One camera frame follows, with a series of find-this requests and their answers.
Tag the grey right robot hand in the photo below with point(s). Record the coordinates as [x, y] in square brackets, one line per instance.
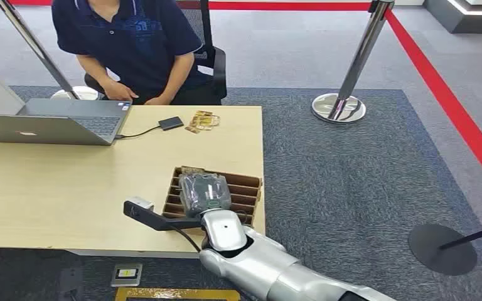
[202, 194]

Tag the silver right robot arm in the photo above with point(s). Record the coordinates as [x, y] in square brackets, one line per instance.
[262, 266]

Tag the brown slotted card holder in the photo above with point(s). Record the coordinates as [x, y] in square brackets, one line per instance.
[241, 193]

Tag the person's left hand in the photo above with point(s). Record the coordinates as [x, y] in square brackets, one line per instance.
[157, 100]

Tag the person's hand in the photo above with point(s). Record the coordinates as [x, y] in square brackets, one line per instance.
[157, 100]
[118, 91]

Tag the person's right hand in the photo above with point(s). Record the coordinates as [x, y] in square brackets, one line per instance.
[118, 91]

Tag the person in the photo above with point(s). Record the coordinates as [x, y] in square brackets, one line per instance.
[137, 45]

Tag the pile of gold cards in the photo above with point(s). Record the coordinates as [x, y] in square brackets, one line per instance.
[202, 121]

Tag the small black external drive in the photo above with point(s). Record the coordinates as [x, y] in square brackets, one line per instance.
[170, 123]

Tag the gold rimmed floor plate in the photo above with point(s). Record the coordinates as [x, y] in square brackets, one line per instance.
[177, 294]

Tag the silver floor socket box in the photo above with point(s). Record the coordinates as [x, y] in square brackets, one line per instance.
[126, 274]

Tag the black office chair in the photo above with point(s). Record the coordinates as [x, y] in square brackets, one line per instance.
[214, 62]

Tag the grey open laptop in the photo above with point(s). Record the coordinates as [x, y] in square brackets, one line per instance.
[58, 122]

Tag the red barrier belt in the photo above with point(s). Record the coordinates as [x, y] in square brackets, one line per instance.
[444, 95]

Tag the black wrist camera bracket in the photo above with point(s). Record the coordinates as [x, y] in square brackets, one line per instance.
[153, 218]

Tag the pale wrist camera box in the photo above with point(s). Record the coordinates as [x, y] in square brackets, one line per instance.
[139, 202]

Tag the chrome stanchion post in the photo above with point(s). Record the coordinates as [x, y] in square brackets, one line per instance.
[351, 70]
[37, 50]

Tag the black stanchion post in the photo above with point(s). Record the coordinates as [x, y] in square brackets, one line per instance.
[449, 247]

